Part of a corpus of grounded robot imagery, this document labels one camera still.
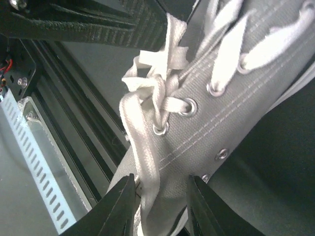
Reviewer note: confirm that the left small circuit board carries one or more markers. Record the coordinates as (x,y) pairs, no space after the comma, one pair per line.
(4,68)

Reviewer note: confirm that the white slotted cable duct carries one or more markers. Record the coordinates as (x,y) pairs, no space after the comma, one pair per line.
(54,200)

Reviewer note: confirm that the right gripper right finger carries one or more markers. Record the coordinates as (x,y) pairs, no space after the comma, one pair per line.
(209,215)

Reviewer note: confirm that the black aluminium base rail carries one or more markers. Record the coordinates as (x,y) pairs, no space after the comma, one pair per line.
(76,87)

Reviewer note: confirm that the grey sneaker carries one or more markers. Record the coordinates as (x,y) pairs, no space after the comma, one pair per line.
(229,99)

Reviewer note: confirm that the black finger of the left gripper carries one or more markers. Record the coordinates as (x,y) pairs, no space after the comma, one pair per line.
(141,24)

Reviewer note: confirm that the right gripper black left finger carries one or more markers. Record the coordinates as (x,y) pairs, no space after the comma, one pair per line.
(112,216)

